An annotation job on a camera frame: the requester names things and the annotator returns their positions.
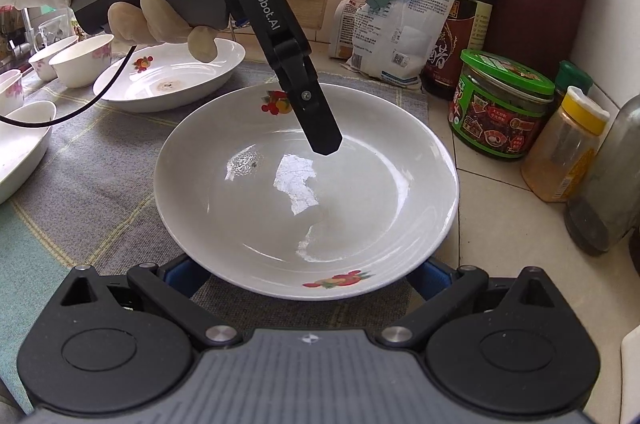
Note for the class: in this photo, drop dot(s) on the green-lid sauce jar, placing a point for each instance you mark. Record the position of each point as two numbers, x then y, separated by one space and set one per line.
500 113

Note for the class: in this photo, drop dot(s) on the white fruit-print plate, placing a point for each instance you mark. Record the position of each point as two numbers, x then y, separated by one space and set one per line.
20 153
350 214

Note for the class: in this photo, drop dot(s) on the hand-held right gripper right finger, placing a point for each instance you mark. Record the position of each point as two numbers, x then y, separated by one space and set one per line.
431 281

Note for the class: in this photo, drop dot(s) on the dark red knife block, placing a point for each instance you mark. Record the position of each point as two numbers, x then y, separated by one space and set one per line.
540 13

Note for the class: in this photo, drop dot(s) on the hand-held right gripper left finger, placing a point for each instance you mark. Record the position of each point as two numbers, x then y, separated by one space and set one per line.
176 280

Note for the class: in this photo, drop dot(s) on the white bag with red print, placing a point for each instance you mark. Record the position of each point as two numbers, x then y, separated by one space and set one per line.
345 33

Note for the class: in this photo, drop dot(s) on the clear glass bottle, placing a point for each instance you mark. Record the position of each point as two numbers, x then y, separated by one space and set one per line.
605 184

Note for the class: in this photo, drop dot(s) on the small green-cap bottle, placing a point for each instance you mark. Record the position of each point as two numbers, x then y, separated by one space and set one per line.
572 78

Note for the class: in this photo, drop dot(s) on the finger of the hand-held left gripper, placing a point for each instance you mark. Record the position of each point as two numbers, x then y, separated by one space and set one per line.
300 73

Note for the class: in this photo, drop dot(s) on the clear bag with blue print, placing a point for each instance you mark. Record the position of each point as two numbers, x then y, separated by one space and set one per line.
405 33

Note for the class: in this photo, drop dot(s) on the white plastic box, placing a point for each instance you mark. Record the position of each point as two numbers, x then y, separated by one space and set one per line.
632 346

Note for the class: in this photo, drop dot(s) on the yellow-lid spice jar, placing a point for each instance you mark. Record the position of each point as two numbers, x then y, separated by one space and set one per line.
560 153

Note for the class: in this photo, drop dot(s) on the clear glass mug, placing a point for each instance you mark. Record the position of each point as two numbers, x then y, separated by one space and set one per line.
52 29

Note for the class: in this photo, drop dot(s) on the grey checked cloth mat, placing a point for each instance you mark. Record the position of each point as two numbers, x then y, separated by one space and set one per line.
110 184

